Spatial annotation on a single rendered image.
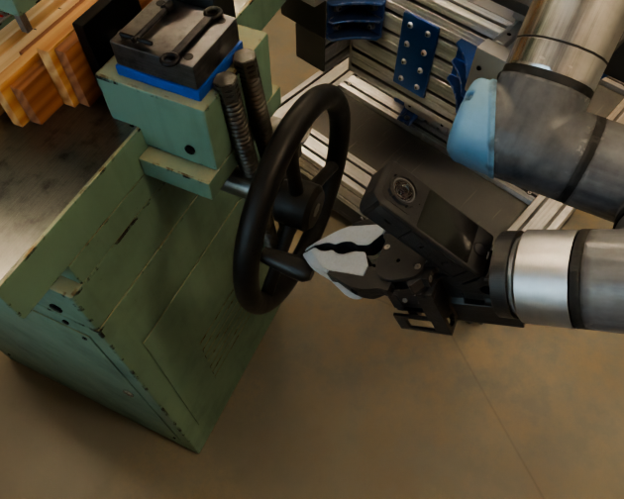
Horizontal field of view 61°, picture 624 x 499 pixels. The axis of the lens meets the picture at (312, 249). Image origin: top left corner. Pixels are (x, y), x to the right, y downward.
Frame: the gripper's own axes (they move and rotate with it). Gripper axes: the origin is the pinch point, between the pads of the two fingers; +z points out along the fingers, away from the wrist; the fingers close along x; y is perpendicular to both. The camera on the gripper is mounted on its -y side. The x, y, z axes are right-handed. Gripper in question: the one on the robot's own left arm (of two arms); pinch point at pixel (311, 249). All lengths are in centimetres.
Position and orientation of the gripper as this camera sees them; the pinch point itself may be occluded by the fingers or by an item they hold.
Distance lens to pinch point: 53.7
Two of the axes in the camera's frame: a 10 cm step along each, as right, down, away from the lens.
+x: 4.2, -7.7, 4.9
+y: 4.5, 6.4, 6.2
